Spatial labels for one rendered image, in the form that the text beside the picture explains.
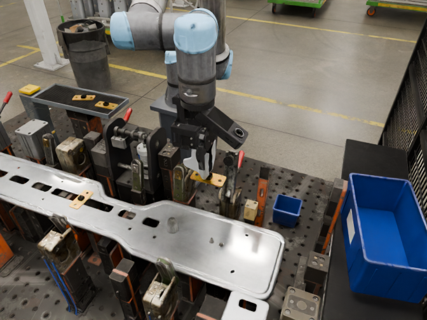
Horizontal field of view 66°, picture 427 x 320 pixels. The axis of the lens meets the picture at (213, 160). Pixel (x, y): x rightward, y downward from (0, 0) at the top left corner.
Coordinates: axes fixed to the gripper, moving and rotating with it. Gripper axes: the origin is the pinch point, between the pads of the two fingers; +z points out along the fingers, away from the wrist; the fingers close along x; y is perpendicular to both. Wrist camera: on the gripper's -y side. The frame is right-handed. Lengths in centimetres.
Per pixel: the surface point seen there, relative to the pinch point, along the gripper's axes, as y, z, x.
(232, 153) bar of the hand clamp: -0.7, 5.7, -16.4
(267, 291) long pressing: -19.5, 27.0, 8.8
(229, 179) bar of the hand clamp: -0.3, 14.7, -14.9
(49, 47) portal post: 330, 101, -261
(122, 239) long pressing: 24.2, 26.8, 8.6
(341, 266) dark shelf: -35.9, 23.9, -3.0
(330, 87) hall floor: -21, 128, -332
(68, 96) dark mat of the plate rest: 74, 10, -34
